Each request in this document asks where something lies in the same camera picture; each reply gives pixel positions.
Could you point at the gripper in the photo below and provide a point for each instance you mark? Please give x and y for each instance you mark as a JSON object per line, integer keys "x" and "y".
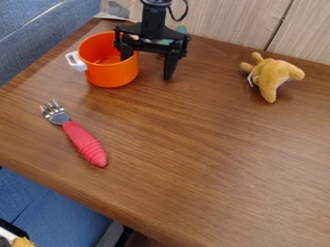
{"x": 150, "y": 38}

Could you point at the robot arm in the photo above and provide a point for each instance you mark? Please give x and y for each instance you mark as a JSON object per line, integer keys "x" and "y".
{"x": 154, "y": 16}

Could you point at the orange pot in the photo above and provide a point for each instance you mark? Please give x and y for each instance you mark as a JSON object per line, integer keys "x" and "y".
{"x": 107, "y": 61}

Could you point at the yellow plush animal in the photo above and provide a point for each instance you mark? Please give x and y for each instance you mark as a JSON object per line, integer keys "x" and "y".
{"x": 270, "y": 77}

